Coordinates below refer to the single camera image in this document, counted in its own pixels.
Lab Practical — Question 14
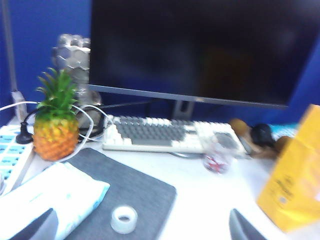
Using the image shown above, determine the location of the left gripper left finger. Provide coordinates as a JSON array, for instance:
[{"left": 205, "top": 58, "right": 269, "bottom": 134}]
[{"left": 9, "top": 207, "right": 60, "bottom": 240}]

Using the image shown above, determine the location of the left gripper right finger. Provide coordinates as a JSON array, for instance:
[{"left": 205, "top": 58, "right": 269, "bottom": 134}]
[{"left": 229, "top": 208, "right": 269, "bottom": 240}]

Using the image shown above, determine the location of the yellow paper bag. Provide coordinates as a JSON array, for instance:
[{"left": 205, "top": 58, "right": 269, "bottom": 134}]
[{"left": 257, "top": 103, "right": 320, "bottom": 235}]

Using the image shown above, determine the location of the wet wipes pack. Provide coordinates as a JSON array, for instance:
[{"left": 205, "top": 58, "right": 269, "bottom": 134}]
[{"left": 0, "top": 161, "right": 111, "bottom": 240}]

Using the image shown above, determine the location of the white power strip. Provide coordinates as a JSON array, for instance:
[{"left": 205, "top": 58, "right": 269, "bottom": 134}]
[{"left": 0, "top": 123, "right": 36, "bottom": 197}]

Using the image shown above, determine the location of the clear tape roll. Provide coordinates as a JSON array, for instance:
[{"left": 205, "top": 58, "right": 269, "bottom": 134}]
[{"left": 110, "top": 205, "right": 139, "bottom": 235}]

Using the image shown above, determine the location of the artificial pineapple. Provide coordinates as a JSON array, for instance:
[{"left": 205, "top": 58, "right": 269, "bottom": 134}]
[{"left": 32, "top": 67, "right": 81, "bottom": 161}]

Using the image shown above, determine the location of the black power plug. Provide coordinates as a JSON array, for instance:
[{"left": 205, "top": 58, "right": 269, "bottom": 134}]
[{"left": 15, "top": 122, "right": 34, "bottom": 145}]

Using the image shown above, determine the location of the brown kiwi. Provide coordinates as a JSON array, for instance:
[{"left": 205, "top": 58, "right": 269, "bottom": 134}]
[
  {"left": 274, "top": 135, "right": 292, "bottom": 154},
  {"left": 229, "top": 118, "right": 249, "bottom": 135}
]

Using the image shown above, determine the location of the black computer mouse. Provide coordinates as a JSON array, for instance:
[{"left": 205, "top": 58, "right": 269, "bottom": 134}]
[{"left": 250, "top": 123, "right": 276, "bottom": 147}]

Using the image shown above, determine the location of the grey desk mat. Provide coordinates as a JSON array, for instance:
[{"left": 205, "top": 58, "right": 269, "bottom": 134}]
[{"left": 63, "top": 147, "right": 178, "bottom": 240}]

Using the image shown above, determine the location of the white and grey keyboard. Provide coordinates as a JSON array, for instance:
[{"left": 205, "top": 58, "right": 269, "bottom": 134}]
[{"left": 102, "top": 115, "right": 247, "bottom": 155}]

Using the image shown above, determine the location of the grey monitor stand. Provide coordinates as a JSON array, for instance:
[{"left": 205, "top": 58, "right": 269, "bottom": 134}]
[{"left": 172, "top": 99, "right": 195, "bottom": 121}]

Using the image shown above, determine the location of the black computer monitor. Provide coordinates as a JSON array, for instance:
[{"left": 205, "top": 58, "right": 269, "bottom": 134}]
[{"left": 87, "top": 0, "right": 320, "bottom": 110}]

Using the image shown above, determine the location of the thin white cable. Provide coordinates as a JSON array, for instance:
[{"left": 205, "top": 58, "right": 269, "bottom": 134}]
[{"left": 0, "top": 100, "right": 111, "bottom": 161}]

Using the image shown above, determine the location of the black cable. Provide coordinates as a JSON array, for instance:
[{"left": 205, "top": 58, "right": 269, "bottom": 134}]
[{"left": 23, "top": 100, "right": 153, "bottom": 141}]

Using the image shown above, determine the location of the grey partition post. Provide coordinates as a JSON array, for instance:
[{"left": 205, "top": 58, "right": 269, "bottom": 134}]
[{"left": 1, "top": 0, "right": 20, "bottom": 94}]

